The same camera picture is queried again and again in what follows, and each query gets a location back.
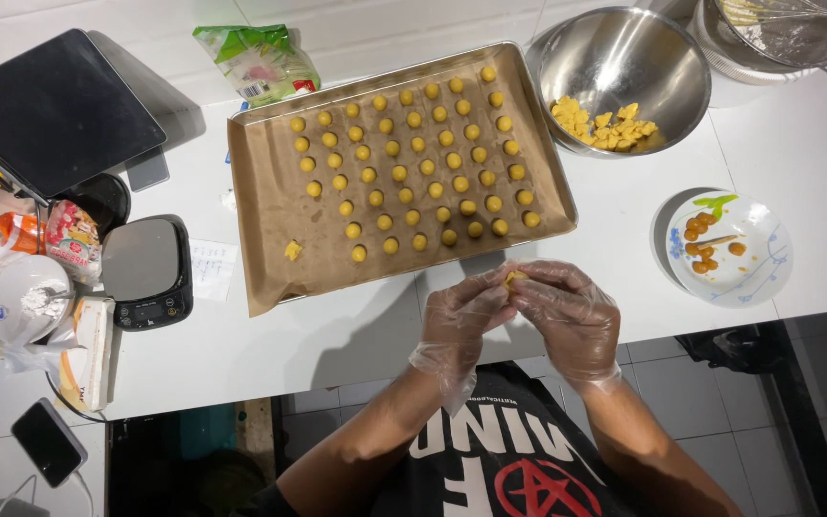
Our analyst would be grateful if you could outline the person's left hand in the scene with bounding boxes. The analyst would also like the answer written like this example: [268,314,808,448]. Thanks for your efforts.
[421,268,519,360]

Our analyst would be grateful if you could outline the person's right hand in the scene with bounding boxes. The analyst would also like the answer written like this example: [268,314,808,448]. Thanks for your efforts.
[505,259,623,389]

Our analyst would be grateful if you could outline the metal baking tray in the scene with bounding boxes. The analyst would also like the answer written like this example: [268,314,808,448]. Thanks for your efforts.
[227,41,579,317]

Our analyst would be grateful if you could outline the rows of yellow dough balls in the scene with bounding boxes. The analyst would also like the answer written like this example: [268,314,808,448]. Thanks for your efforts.
[289,66,542,264]

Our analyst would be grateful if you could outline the person's black printed shirt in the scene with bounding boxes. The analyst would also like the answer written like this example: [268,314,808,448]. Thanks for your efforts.
[367,361,640,517]

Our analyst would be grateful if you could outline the group of orange filling balls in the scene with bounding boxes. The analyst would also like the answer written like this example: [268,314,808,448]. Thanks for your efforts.
[682,211,748,275]

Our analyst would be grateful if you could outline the heap of yellow dough chunks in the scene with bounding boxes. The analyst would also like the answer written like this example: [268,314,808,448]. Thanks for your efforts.
[550,95,660,153]

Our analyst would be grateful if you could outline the white floral plate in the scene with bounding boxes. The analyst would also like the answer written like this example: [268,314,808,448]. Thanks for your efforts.
[665,191,794,309]

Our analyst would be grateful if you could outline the brown parchment paper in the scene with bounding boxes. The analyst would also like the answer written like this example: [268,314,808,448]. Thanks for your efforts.
[227,45,577,317]

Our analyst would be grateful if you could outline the large steel mixing bowl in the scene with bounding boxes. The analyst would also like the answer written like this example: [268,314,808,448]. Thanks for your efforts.
[536,6,713,159]

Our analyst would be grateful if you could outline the white paper note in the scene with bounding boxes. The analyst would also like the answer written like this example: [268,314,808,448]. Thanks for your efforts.
[189,238,240,303]

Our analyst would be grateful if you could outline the green and white packet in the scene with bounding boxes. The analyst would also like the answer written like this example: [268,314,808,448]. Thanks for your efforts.
[192,24,322,109]

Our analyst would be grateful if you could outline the steel bowl with batter residue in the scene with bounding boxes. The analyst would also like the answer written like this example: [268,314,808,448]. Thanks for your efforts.
[692,0,827,88]

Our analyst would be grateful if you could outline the black digital kitchen scale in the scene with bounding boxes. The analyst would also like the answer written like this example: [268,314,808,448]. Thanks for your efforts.
[101,214,195,332]

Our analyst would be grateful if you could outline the grey flat device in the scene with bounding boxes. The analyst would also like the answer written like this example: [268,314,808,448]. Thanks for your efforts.
[124,146,171,193]

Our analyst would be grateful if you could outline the metal whisk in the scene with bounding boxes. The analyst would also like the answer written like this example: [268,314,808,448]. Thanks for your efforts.
[715,0,827,30]

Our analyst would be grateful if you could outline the black round container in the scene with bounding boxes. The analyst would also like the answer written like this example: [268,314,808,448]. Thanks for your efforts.
[53,172,132,239]

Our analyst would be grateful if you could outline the white and yellow butter carton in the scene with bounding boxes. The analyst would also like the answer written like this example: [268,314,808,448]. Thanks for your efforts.
[56,296,117,413]

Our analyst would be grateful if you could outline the red and white flour bag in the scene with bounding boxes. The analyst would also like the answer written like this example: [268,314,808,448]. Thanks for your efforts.
[45,199,104,287]

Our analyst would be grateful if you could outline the metal spoon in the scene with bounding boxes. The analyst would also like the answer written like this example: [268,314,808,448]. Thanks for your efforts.
[32,286,77,308]

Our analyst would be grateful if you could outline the white bowl with flour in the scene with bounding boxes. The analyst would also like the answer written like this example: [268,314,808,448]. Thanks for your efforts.
[0,254,75,347]

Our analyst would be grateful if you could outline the black smartphone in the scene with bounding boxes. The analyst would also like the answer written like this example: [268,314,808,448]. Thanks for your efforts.
[11,398,89,490]

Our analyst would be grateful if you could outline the black tablet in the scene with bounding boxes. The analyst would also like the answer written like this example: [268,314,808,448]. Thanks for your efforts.
[0,28,168,200]

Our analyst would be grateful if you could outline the orange snack packet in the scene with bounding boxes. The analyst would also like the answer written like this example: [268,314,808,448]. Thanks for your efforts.
[0,211,48,280]

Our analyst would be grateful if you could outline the white charging cable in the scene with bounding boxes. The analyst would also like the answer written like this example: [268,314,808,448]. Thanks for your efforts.
[0,470,96,517]

